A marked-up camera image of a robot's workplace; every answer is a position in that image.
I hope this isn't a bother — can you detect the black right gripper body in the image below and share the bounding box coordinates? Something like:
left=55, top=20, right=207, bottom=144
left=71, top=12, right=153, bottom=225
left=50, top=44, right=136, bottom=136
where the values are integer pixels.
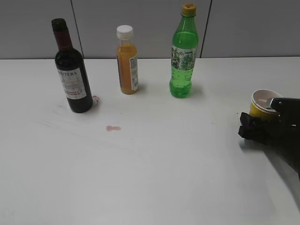
left=263, top=107, right=300, bottom=173

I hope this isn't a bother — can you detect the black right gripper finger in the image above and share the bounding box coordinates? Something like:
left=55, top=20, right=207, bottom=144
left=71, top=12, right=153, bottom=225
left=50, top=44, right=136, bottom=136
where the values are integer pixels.
left=266, top=97, right=300, bottom=112
left=238, top=112, right=267, bottom=141

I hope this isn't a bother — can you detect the yellow paper cup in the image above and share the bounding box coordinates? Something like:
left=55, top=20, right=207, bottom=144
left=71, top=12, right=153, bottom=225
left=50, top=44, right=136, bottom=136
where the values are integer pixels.
left=249, top=90, right=283, bottom=120

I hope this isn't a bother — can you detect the red wine bottle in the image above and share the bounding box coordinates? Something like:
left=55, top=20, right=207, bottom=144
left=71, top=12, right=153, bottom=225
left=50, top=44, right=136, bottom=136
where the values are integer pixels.
left=52, top=18, right=93, bottom=113

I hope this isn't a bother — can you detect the spilled red wine stain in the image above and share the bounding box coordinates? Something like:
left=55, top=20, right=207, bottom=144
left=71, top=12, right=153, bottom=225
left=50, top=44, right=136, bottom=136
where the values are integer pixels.
left=106, top=125, right=121, bottom=132

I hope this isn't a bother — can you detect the green plastic soda bottle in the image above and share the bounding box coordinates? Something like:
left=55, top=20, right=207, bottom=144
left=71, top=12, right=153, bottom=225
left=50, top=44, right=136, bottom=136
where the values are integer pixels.
left=169, top=3, right=199, bottom=98

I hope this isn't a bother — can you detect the orange juice bottle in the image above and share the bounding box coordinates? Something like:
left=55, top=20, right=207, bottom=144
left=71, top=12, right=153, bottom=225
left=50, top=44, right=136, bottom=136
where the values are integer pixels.
left=116, top=25, right=138, bottom=95

